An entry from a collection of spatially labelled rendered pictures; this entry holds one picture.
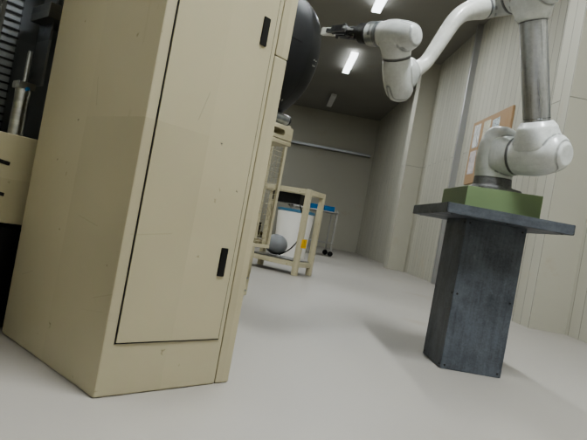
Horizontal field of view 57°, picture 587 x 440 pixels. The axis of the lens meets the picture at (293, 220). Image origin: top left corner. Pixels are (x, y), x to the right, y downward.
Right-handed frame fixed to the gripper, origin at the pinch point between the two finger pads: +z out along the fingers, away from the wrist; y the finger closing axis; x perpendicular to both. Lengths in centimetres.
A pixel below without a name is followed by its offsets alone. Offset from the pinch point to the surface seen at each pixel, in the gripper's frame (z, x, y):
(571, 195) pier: -16, 14, -295
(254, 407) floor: -70, 114, 60
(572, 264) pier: -31, 65, -302
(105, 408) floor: -58, 116, 94
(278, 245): 196, 129, -218
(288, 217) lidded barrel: 357, 121, -395
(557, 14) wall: 78, -163, -384
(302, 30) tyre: 9.3, 1.9, 4.8
